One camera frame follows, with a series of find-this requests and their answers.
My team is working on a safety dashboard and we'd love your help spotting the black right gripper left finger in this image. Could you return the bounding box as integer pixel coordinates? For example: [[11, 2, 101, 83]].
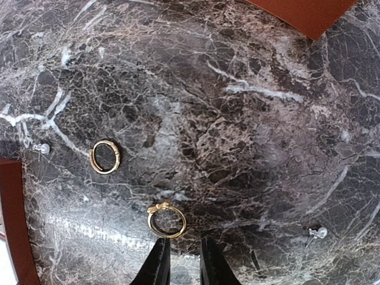
[[130, 237, 170, 285]]

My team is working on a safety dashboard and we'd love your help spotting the beige jewelry tray insert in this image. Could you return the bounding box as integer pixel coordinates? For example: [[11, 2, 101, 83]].
[[0, 159, 41, 285]]

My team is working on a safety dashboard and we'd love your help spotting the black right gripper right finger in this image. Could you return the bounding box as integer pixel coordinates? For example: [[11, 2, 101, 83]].
[[200, 237, 239, 285]]

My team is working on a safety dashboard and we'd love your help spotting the small silver ring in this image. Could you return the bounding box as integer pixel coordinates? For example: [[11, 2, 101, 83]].
[[146, 199, 188, 239], [88, 139, 122, 175]]

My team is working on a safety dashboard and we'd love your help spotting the silver stud earring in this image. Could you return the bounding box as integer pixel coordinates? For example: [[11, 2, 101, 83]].
[[32, 143, 50, 154], [305, 227, 328, 248]]

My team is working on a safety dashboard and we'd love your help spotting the red wooden jewelry box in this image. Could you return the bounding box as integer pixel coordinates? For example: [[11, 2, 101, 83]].
[[250, 0, 356, 40]]

